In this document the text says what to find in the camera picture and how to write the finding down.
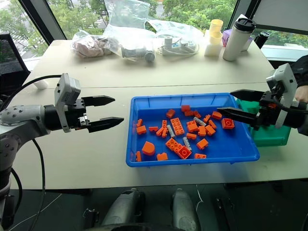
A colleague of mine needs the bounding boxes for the grey rounded robot leg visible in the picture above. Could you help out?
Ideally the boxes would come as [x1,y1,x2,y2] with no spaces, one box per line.
[101,188,146,227]
[171,188,201,230]

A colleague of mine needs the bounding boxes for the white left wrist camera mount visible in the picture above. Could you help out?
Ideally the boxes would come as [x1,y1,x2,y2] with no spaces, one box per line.
[53,73,82,133]

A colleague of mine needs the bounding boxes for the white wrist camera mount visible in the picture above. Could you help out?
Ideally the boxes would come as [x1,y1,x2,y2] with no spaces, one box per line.
[53,73,82,133]
[265,63,298,129]

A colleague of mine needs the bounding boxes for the plastic bag with pink contents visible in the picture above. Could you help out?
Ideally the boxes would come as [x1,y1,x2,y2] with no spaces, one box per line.
[70,29,116,59]

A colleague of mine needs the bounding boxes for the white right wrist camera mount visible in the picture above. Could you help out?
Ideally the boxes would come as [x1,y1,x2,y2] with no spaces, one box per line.
[265,63,298,129]

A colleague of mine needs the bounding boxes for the clear bag with power strip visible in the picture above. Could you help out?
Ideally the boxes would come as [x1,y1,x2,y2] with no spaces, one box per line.
[146,18,205,58]

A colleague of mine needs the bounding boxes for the purple object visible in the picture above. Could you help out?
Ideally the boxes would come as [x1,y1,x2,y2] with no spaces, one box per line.
[221,28,233,47]

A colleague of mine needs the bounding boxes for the orange 2x4 toy brick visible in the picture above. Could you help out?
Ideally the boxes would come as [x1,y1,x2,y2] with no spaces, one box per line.
[170,117,186,137]

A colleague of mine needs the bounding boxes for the orange studded toy brick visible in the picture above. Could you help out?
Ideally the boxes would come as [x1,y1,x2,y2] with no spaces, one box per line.
[165,138,184,153]

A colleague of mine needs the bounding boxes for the person's bare hand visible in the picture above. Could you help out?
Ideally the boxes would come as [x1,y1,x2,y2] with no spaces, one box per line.
[295,84,308,103]

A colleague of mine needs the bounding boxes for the thin white cord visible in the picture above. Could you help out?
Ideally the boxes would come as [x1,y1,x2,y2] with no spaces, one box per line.
[195,184,203,218]

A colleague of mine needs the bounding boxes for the empty clear zip bag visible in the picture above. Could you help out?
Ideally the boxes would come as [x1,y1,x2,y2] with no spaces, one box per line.
[103,0,151,32]

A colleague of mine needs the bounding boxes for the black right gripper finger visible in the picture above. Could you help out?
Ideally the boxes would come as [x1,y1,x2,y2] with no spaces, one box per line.
[230,89,265,103]
[217,107,260,131]

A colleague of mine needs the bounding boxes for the clear bag with grey item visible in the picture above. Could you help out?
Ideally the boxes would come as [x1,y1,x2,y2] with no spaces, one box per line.
[103,23,157,64]

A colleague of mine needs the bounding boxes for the blue plastic tray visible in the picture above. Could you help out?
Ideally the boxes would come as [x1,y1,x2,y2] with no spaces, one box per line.
[126,92,261,168]

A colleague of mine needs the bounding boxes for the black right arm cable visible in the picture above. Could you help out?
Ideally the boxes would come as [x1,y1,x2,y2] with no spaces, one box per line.
[271,90,300,114]

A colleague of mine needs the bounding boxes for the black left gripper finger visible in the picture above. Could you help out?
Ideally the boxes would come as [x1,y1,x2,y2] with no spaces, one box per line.
[87,116,125,134]
[81,95,116,107]

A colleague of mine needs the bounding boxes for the black bottle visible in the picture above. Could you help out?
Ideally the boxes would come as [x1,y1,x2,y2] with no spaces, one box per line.
[253,31,271,49]

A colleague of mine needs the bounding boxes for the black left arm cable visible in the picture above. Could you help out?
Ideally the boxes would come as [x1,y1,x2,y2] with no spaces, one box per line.
[0,75,62,217]

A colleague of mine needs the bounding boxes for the white power strip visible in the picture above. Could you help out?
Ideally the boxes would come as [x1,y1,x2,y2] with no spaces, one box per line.
[160,35,196,56]

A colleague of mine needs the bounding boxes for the green plastic bin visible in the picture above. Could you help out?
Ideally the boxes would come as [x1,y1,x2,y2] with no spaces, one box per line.
[234,97,292,148]

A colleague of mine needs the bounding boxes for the stacked pale yellow cups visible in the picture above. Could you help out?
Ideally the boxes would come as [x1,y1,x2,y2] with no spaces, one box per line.
[208,19,224,46]

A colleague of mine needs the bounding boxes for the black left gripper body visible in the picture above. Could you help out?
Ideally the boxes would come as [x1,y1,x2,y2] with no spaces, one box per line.
[68,97,91,131]

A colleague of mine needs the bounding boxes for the white thermos with black lid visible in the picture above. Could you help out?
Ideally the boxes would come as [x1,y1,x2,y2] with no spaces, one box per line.
[222,17,257,62]

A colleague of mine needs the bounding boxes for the small white cup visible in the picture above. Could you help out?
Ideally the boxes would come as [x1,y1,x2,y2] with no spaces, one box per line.
[33,78,49,90]

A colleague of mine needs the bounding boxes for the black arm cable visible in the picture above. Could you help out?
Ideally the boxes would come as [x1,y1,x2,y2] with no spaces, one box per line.
[271,90,300,114]
[0,75,62,217]

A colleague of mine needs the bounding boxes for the black mesh chair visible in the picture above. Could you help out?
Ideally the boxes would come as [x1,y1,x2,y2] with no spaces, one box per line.
[0,33,31,97]

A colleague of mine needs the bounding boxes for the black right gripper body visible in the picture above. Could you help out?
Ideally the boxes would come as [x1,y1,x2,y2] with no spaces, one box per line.
[258,90,282,128]

